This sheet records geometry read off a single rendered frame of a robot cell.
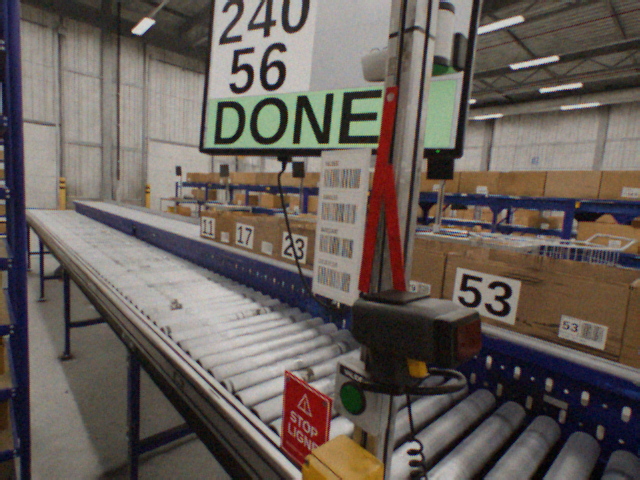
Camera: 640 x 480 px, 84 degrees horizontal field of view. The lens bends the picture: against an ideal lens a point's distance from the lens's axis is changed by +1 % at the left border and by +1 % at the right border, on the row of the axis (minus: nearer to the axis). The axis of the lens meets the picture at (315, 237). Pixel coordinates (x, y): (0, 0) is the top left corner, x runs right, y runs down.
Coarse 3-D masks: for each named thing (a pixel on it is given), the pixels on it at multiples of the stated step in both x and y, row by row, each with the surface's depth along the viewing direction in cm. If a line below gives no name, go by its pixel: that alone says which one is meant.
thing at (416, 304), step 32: (352, 320) 37; (384, 320) 34; (416, 320) 32; (448, 320) 30; (480, 320) 33; (384, 352) 36; (416, 352) 32; (448, 352) 30; (384, 384) 36; (416, 384) 36
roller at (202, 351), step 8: (312, 320) 125; (320, 320) 126; (280, 328) 115; (288, 328) 117; (296, 328) 118; (304, 328) 120; (248, 336) 107; (256, 336) 108; (264, 336) 110; (272, 336) 111; (208, 344) 100; (216, 344) 100; (224, 344) 101; (232, 344) 102; (240, 344) 104; (248, 344) 105; (192, 352) 95; (200, 352) 96; (208, 352) 97; (216, 352) 99
